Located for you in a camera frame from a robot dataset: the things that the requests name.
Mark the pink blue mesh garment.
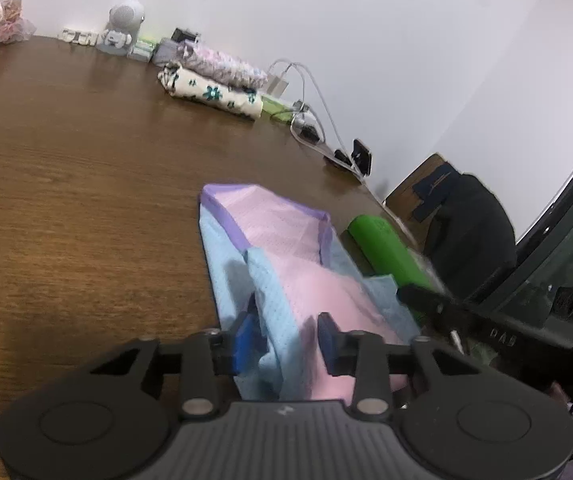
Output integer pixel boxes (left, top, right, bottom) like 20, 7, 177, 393
198, 184, 420, 401

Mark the green plastic roll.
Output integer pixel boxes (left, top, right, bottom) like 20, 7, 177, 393
347, 214, 448, 294

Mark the dark jacket on chair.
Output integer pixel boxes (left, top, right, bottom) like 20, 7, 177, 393
412, 162, 517, 299

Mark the black phone stand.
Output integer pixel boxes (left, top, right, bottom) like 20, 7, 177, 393
331, 139, 373, 178

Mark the green transparent box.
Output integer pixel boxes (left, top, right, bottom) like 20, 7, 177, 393
260, 94, 293, 122

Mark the cream floral folded cloth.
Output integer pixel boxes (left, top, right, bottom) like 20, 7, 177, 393
157, 63, 264, 120

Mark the pink floral folded cloth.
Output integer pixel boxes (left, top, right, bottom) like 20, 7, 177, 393
177, 40, 268, 90

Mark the small black box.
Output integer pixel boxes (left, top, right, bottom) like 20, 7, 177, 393
172, 27, 200, 44

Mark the white robot figurine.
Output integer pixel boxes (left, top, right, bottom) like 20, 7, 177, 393
96, 0, 145, 56

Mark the white dominoes row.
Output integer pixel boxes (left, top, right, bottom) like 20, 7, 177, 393
58, 28, 98, 47

